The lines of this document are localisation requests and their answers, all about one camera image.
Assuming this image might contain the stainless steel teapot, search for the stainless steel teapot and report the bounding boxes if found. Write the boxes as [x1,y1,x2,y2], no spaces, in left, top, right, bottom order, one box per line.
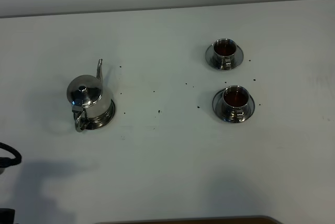
[66,59,113,132]

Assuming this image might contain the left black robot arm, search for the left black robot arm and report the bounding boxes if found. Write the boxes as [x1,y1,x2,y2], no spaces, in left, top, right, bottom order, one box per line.
[0,208,15,224]

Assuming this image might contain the near stainless steel saucer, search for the near stainless steel saucer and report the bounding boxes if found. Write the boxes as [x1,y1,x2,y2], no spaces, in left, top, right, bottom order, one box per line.
[212,88,255,124]

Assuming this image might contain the stainless steel saucer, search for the stainless steel saucer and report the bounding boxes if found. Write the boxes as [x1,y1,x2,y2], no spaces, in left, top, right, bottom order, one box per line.
[212,88,255,124]
[205,43,244,71]

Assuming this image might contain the far stainless steel saucer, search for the far stainless steel saucer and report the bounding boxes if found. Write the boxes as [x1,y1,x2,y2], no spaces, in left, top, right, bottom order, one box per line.
[205,43,244,71]

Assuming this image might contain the near stainless steel teacup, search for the near stainless steel teacup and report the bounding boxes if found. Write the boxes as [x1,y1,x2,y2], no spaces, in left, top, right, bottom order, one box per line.
[222,85,250,119]

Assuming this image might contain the stainless steel teacup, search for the stainless steel teacup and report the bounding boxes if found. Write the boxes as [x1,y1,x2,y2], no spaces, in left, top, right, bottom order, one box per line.
[222,85,250,119]
[212,38,237,70]

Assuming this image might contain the round steel teapot trivet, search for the round steel teapot trivet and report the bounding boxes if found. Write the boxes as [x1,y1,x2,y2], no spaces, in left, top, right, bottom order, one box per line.
[85,99,116,130]

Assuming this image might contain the far stainless steel teacup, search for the far stainless steel teacup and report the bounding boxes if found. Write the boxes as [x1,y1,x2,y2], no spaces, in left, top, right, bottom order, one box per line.
[212,38,237,70]

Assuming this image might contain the left braided black cable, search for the left braided black cable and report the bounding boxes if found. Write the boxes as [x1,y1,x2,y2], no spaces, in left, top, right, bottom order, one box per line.
[0,142,23,169]

